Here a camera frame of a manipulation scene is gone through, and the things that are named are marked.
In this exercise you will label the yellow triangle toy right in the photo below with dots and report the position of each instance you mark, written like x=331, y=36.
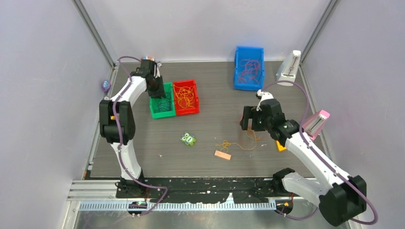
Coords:
x=279, y=147

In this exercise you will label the small clown figurine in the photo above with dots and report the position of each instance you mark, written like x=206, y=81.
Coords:
x=148, y=58

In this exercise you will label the red plastic bin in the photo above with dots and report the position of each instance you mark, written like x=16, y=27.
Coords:
x=186, y=98

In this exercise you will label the pink metronome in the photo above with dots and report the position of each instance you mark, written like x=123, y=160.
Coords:
x=314, y=124

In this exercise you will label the white metronome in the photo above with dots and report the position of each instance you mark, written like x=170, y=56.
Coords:
x=287, y=72

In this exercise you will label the blue plastic bin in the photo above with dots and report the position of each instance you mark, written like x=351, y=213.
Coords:
x=249, y=68

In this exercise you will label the green frog toy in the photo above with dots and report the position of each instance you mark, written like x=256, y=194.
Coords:
x=188, y=139

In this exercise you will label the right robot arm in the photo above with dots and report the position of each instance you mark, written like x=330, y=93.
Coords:
x=338, y=196

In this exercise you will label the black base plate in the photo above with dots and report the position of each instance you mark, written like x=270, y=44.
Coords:
x=206, y=190

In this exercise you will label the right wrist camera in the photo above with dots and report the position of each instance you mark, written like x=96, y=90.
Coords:
x=262, y=96

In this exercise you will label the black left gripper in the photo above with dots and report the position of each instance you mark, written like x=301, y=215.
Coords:
x=160, y=92

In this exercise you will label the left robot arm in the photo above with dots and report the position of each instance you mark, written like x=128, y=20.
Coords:
x=116, y=119

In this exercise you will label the green plastic bin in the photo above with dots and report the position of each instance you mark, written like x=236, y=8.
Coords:
x=163, y=107

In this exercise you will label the wooden block front centre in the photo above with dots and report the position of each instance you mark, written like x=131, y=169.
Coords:
x=222, y=155

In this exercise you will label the purple round toy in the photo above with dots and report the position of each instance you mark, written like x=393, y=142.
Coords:
x=106, y=85

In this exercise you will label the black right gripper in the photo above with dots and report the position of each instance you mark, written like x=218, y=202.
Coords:
x=250, y=113

